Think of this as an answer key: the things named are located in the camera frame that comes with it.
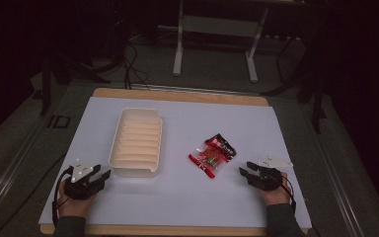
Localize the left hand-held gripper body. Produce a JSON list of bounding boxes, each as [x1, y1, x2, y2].
[[64, 159, 99, 200]]

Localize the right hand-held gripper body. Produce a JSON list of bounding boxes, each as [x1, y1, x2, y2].
[[252, 155, 294, 193]]

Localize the red snack packet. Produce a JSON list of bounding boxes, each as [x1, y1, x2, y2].
[[188, 132, 238, 180]]

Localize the white ribbed plastic tray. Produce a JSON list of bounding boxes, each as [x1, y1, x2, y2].
[[108, 107, 164, 179]]

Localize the person's right hand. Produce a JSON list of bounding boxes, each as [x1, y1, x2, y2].
[[259, 171, 292, 206]]

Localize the person's left hand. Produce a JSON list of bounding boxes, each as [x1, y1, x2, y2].
[[57, 187, 97, 219]]

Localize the white table mat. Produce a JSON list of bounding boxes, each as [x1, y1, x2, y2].
[[38, 96, 313, 230]]

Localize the black stand leg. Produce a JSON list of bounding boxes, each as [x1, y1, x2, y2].
[[38, 53, 53, 117]]

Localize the black tripod stand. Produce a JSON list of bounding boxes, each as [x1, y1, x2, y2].
[[260, 19, 330, 135]]

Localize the white metal stand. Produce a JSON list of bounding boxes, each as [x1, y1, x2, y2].
[[172, 0, 270, 84]]

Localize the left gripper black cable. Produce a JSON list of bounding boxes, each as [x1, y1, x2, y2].
[[51, 165, 75, 228]]

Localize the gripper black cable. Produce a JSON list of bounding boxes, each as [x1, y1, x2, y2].
[[278, 172, 298, 214], [51, 165, 75, 228]]

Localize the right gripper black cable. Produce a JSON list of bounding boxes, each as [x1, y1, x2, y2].
[[278, 172, 298, 214]]

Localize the black floor cables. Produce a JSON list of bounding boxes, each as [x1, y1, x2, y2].
[[121, 39, 152, 92]]

